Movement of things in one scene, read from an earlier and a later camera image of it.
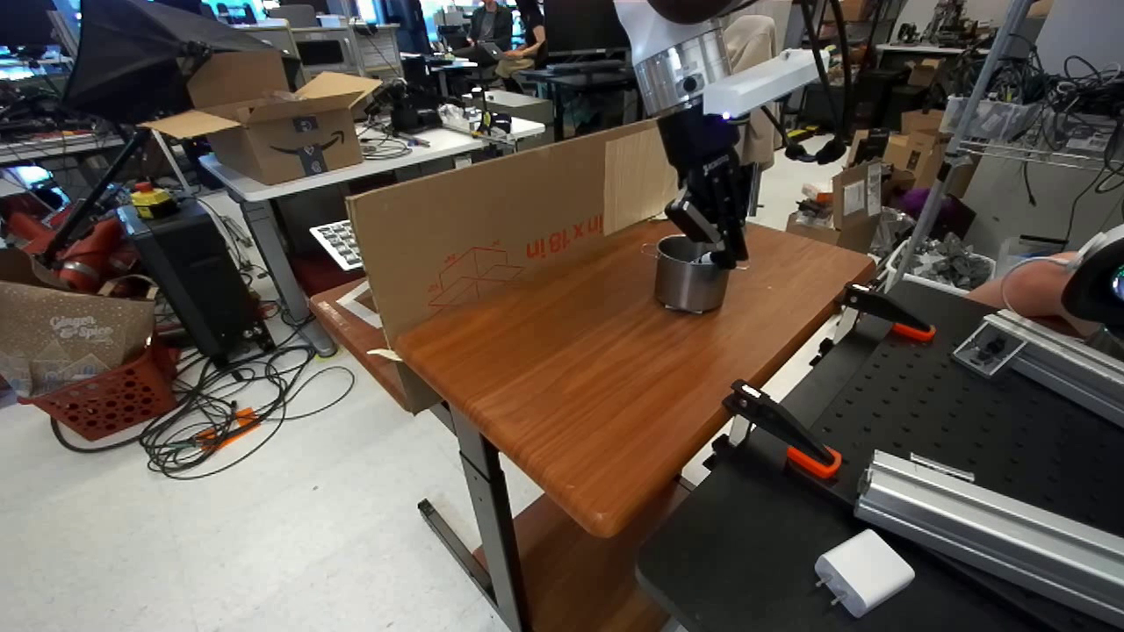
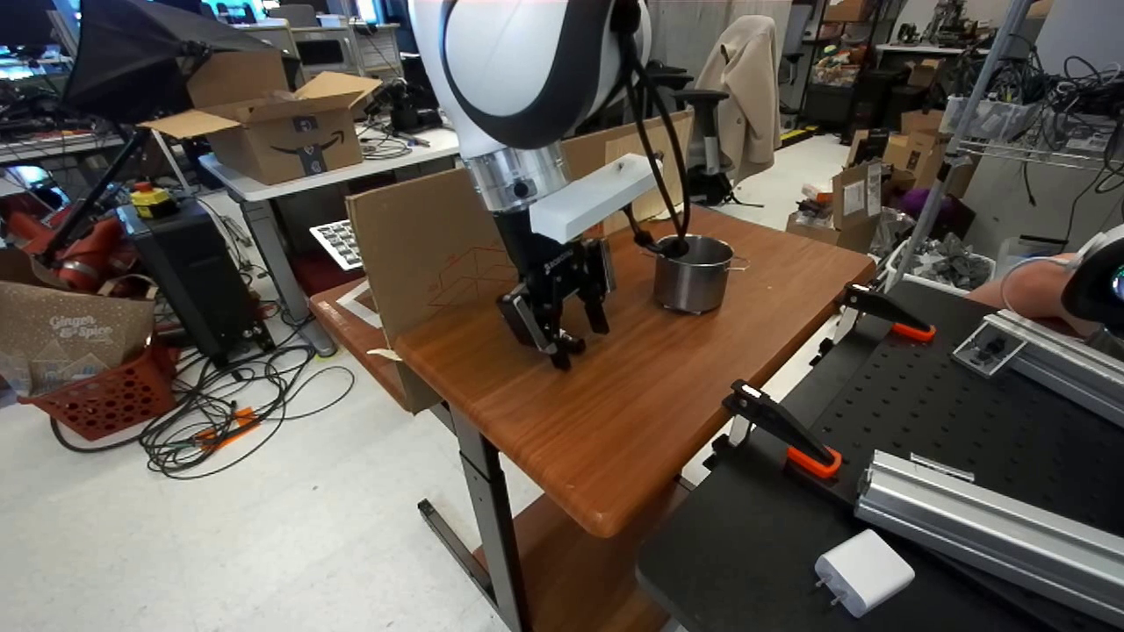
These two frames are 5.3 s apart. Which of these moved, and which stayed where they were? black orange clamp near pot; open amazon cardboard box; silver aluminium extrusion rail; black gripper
Moved: black gripper
Stayed: open amazon cardboard box; silver aluminium extrusion rail; black orange clamp near pot
